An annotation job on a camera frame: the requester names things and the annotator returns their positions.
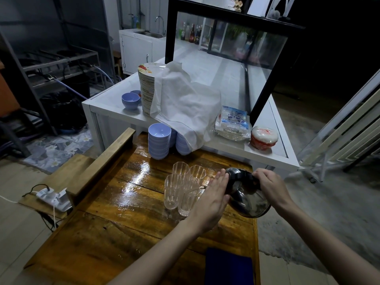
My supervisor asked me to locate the person's right hand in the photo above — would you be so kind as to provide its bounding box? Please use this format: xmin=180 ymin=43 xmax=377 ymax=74
xmin=252 ymin=168 xmax=295 ymax=214

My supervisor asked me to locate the person's left hand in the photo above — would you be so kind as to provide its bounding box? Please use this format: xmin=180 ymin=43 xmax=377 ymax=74
xmin=187 ymin=168 xmax=231 ymax=235

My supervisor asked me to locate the steel kettle black handle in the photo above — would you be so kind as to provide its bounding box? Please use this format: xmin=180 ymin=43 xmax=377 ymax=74
xmin=224 ymin=167 xmax=272 ymax=219

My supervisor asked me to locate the blue cleaning cloth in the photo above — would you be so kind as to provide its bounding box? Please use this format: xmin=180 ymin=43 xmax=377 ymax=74
xmin=204 ymin=247 xmax=255 ymax=285

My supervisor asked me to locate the person's left forearm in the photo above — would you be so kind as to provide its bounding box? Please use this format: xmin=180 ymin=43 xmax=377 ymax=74
xmin=108 ymin=221 xmax=204 ymax=285

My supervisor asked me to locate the person's right forearm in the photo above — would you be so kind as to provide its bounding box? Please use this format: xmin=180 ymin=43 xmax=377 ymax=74
xmin=276 ymin=201 xmax=380 ymax=285

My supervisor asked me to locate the red bowl with white lid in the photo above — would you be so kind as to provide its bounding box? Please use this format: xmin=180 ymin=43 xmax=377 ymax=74
xmin=250 ymin=126 xmax=279 ymax=151

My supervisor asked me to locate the stack of blue bowls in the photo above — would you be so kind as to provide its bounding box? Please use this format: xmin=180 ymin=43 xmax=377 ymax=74
xmin=148 ymin=123 xmax=172 ymax=161
xmin=171 ymin=129 xmax=193 ymax=156

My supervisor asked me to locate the clear packet with blue label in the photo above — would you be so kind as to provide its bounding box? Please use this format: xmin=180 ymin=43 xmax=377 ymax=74
xmin=214 ymin=106 xmax=253 ymax=142

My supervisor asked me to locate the white folding gate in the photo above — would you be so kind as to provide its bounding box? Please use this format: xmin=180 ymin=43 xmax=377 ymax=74
xmin=296 ymin=69 xmax=380 ymax=184

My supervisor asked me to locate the glossy wooden table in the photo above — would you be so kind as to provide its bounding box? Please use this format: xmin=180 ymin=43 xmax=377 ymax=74
xmin=23 ymin=132 xmax=261 ymax=285

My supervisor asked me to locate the white cloth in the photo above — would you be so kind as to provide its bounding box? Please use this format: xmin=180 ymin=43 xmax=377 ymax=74
xmin=150 ymin=61 xmax=222 ymax=152

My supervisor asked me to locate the small blue bowl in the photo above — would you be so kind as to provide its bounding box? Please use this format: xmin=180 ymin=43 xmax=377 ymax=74
xmin=121 ymin=92 xmax=141 ymax=111

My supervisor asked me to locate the stack of patterned plates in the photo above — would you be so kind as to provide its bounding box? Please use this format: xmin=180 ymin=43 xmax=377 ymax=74
xmin=137 ymin=63 xmax=167 ymax=117

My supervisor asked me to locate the white counter cart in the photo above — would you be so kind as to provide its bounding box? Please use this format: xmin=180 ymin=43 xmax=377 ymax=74
xmin=82 ymin=38 xmax=300 ymax=179

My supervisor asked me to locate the low wooden bench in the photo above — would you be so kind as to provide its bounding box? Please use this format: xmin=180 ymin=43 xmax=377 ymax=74
xmin=17 ymin=153 xmax=96 ymax=220

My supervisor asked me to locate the white power strip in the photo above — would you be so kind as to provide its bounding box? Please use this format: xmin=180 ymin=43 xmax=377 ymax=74
xmin=36 ymin=187 xmax=72 ymax=213

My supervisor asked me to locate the floral floor mat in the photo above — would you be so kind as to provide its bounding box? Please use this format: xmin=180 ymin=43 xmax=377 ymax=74
xmin=22 ymin=127 xmax=94 ymax=175

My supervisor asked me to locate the white sink cabinet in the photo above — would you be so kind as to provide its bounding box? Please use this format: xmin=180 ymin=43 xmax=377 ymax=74
xmin=118 ymin=28 xmax=167 ymax=76

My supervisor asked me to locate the row of sauce bottles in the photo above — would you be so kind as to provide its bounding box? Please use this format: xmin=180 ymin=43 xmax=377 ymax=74
xmin=179 ymin=22 xmax=204 ymax=46

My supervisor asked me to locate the black bag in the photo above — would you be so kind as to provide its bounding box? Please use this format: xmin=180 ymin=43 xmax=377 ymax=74
xmin=40 ymin=90 xmax=88 ymax=135

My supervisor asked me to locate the black framed glass case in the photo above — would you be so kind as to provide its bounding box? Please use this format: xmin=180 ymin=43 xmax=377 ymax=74
xmin=165 ymin=0 xmax=306 ymax=127

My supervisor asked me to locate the white letter sign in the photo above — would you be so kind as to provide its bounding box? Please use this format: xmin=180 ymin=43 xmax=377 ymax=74
xmin=266 ymin=0 xmax=297 ymax=21

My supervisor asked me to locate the white card stand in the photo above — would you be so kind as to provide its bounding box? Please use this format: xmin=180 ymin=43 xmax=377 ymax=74
xmin=246 ymin=0 xmax=272 ymax=17

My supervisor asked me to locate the steel faucet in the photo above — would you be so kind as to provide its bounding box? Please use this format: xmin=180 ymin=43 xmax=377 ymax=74
xmin=154 ymin=15 xmax=167 ymax=36

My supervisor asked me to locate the metal stove stand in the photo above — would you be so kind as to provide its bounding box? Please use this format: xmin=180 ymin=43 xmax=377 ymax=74
xmin=0 ymin=26 xmax=117 ymax=137

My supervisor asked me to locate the light wooden rail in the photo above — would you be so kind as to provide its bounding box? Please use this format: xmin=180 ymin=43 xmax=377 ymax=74
xmin=66 ymin=127 xmax=136 ymax=206

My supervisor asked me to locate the black cable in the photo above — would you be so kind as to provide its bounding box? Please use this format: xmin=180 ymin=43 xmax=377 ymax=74
xmin=22 ymin=184 xmax=51 ymax=198

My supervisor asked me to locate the blue hose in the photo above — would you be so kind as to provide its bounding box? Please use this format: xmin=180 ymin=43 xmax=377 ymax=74
xmin=53 ymin=65 xmax=115 ymax=102

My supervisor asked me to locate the white power cord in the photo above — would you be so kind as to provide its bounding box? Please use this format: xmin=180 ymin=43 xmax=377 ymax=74
xmin=0 ymin=191 xmax=40 ymax=204

